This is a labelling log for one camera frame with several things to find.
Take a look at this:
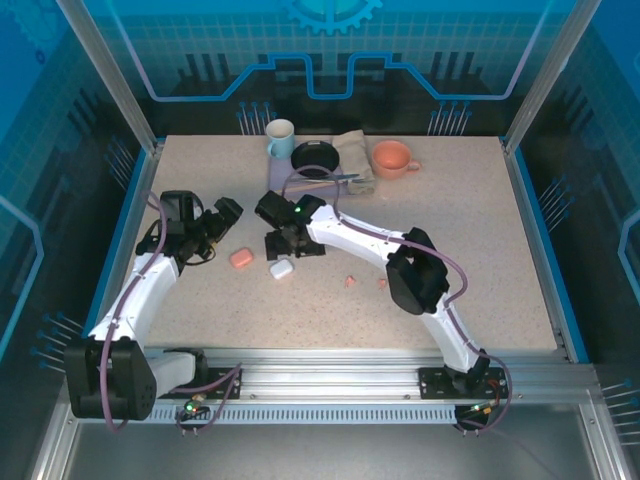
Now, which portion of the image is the white earbud charging case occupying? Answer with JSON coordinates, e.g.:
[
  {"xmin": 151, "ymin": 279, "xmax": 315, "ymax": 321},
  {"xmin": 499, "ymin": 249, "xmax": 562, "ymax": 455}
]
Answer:
[{"xmin": 269, "ymin": 259, "xmax": 297, "ymax": 282}]

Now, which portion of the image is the lavender plastic tray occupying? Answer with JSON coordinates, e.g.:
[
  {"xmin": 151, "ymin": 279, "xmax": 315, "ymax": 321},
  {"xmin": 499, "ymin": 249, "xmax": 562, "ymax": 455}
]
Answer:
[{"xmin": 267, "ymin": 149, "xmax": 351, "ymax": 199}]

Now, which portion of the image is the pale pink chopstick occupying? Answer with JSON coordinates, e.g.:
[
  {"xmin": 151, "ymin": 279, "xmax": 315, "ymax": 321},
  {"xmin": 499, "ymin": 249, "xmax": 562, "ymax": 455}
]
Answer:
[{"xmin": 299, "ymin": 178, "xmax": 352, "ymax": 192}]

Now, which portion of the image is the black round plate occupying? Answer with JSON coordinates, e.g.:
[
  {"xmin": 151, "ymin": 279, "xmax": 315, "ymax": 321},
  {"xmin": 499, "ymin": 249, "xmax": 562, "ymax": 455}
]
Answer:
[{"xmin": 290, "ymin": 140, "xmax": 341, "ymax": 180}]

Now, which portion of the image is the light blue mug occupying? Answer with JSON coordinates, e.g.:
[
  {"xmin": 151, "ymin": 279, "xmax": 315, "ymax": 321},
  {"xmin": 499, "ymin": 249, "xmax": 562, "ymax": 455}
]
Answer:
[{"xmin": 265, "ymin": 118, "xmax": 296, "ymax": 160}]

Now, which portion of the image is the beige folded cloth napkin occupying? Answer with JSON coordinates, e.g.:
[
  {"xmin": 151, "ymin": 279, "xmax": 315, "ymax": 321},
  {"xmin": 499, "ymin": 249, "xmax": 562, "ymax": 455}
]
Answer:
[{"xmin": 332, "ymin": 128, "xmax": 377, "ymax": 197}]

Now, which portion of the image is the salmon pink cup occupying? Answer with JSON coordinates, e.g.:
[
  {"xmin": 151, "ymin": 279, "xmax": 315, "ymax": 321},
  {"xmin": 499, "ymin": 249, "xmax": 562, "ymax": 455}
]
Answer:
[{"xmin": 370, "ymin": 139, "xmax": 423, "ymax": 180}]

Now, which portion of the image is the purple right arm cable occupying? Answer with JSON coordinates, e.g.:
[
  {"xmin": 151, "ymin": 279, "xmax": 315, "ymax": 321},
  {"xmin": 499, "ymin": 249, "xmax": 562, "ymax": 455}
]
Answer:
[{"xmin": 279, "ymin": 172, "xmax": 512, "ymax": 432}]

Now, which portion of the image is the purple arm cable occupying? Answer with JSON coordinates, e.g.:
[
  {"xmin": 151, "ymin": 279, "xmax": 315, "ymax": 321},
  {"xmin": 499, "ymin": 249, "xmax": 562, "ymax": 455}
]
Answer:
[
  {"xmin": 279, "ymin": 172, "xmax": 512, "ymax": 432},
  {"xmin": 99, "ymin": 189, "xmax": 245, "ymax": 435}
]

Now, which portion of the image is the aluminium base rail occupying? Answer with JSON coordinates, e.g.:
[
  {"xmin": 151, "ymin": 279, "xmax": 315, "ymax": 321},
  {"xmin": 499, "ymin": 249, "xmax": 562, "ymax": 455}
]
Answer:
[{"xmin": 144, "ymin": 344, "xmax": 599, "ymax": 401}]

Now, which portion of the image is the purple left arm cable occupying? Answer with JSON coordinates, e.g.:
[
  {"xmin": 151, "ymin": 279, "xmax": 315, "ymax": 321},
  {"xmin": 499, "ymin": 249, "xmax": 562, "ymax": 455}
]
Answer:
[{"xmin": 99, "ymin": 189, "xmax": 245, "ymax": 435}]

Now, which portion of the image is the cable connector with green light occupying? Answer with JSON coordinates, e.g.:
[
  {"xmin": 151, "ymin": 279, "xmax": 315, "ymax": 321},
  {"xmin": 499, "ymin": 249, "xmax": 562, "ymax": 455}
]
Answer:
[
  {"xmin": 180, "ymin": 394, "xmax": 210, "ymax": 417},
  {"xmin": 462, "ymin": 399, "xmax": 501, "ymax": 419}
]

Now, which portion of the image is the aluminium frame post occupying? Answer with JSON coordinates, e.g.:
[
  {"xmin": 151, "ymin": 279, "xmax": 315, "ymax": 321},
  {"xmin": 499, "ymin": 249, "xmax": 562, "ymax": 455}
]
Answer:
[
  {"xmin": 501, "ymin": 0, "xmax": 604, "ymax": 156},
  {"xmin": 55, "ymin": 0, "xmax": 164, "ymax": 154}
]

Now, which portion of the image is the slotted grey cable duct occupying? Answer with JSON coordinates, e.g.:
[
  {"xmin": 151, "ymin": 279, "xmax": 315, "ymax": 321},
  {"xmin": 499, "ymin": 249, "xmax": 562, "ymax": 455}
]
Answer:
[{"xmin": 149, "ymin": 403, "xmax": 461, "ymax": 425}]

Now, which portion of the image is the aluminium side frame rail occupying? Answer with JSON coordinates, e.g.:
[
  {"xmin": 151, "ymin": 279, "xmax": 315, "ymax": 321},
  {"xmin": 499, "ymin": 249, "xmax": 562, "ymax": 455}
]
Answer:
[
  {"xmin": 499, "ymin": 137, "xmax": 634, "ymax": 480},
  {"xmin": 27, "ymin": 142, "xmax": 166, "ymax": 480}
]

